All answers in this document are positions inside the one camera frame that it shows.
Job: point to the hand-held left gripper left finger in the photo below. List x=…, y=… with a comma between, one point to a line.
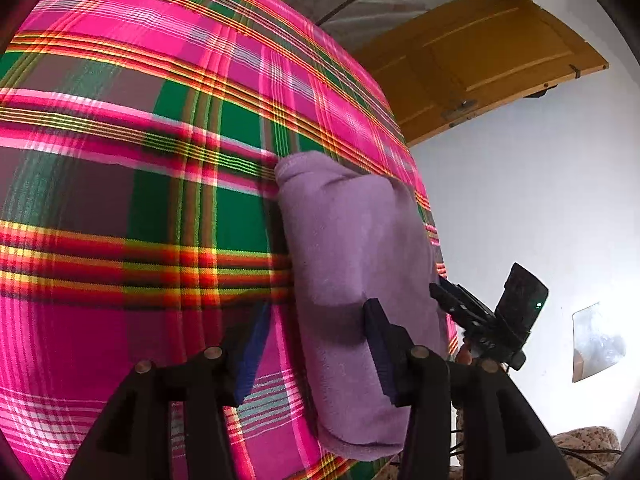
x=252, y=355

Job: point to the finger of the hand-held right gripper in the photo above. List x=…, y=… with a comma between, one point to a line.
x=450, y=307
x=465, y=297

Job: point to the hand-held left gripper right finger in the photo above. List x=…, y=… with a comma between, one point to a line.
x=380, y=355

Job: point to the purple fleece garment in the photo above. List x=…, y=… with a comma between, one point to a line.
x=360, y=240

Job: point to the person's right hand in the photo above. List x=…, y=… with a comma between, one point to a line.
x=465, y=355

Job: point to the pink green plaid bed sheet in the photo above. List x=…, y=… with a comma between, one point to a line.
x=150, y=185

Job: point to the wooden door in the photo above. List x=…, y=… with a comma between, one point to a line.
x=490, y=50

